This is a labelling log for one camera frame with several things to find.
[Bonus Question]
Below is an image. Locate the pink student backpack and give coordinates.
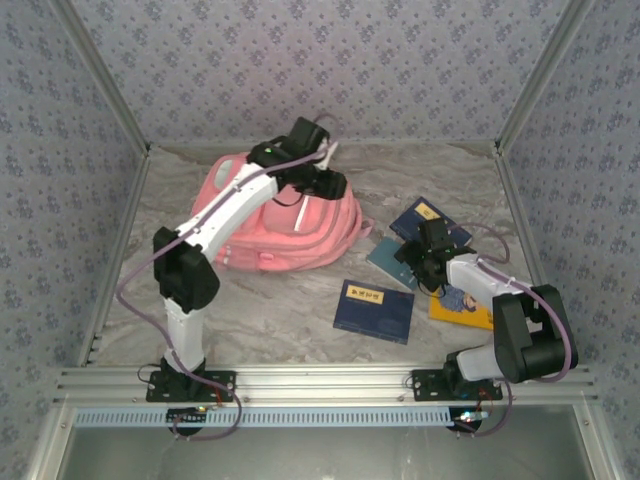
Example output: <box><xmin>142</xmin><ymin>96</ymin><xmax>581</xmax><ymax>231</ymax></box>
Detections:
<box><xmin>201</xmin><ymin>151</ymin><xmax>376</xmax><ymax>275</ymax></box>

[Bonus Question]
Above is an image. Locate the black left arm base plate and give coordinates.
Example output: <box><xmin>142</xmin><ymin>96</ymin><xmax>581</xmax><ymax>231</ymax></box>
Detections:
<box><xmin>145</xmin><ymin>369</ymin><xmax>237</xmax><ymax>403</ymax></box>

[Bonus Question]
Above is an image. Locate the aluminium side rail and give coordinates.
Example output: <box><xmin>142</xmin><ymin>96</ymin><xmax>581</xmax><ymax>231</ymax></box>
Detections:
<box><xmin>77</xmin><ymin>149</ymin><xmax>152</xmax><ymax>366</ymax></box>
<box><xmin>492</xmin><ymin>144</ymin><xmax>574</xmax><ymax>365</ymax></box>

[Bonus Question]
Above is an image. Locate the yellow book with blue picture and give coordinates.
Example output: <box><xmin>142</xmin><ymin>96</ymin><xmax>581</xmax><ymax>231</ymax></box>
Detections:
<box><xmin>427</xmin><ymin>283</ymin><xmax>496</xmax><ymax>332</ymax></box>

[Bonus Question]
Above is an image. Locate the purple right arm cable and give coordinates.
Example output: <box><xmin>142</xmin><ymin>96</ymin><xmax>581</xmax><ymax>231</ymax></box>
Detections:
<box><xmin>447</xmin><ymin>222</ymin><xmax>575</xmax><ymax>437</ymax></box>

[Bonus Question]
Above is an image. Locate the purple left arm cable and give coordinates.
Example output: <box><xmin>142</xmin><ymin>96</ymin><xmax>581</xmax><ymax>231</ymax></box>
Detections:
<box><xmin>114</xmin><ymin>112</ymin><xmax>346</xmax><ymax>442</ymax></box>

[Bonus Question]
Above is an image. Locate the pale blue slotted cable duct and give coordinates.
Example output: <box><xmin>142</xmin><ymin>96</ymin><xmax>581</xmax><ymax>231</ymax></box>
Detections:
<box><xmin>73</xmin><ymin>405</ymin><xmax>459</xmax><ymax>429</ymax></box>

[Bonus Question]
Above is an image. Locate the small black controller board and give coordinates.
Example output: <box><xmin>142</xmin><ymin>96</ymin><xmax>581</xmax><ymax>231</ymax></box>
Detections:
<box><xmin>448</xmin><ymin>407</ymin><xmax>489</xmax><ymax>432</ymax></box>
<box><xmin>166</xmin><ymin>407</ymin><xmax>209</xmax><ymax>427</ymax></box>

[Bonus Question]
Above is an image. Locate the teal notebook with white label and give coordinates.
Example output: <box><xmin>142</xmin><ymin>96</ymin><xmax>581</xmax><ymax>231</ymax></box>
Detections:
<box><xmin>366</xmin><ymin>236</ymin><xmax>422</xmax><ymax>292</ymax></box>

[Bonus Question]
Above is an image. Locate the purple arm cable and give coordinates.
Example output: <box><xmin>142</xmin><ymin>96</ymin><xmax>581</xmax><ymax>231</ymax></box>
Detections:
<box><xmin>447</xmin><ymin>222</ymin><xmax>575</xmax><ymax>437</ymax></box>
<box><xmin>114</xmin><ymin>112</ymin><xmax>346</xmax><ymax>442</ymax></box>

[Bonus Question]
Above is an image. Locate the aluminium mounting rail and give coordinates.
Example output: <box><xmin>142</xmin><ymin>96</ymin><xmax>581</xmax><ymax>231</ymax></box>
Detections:
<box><xmin>52</xmin><ymin>363</ymin><xmax>600</xmax><ymax>405</ymax></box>

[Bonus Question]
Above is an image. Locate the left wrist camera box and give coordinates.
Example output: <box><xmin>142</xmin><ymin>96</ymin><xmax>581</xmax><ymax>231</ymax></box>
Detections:
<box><xmin>313</xmin><ymin>141</ymin><xmax>340</xmax><ymax>174</ymax></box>

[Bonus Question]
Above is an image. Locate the aluminium frame post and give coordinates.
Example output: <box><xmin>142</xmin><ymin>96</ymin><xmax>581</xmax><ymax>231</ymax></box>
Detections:
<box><xmin>493</xmin><ymin>0</ymin><xmax>596</xmax><ymax>154</ymax></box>
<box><xmin>47</xmin><ymin>0</ymin><xmax>152</xmax><ymax>156</ymax></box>

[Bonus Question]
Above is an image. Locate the navy book with blue drawing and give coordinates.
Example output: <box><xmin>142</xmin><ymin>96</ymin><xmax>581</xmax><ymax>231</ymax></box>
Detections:
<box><xmin>388</xmin><ymin>196</ymin><xmax>474</xmax><ymax>251</ymax></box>

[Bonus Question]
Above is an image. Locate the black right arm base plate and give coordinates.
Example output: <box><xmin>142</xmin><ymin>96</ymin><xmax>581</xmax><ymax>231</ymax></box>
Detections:
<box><xmin>410</xmin><ymin>368</ymin><xmax>504</xmax><ymax>403</ymax></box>

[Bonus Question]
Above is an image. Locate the navy book wide yellow label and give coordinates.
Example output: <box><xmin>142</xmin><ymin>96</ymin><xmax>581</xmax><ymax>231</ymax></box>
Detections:
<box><xmin>333</xmin><ymin>278</ymin><xmax>416</xmax><ymax>346</ymax></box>

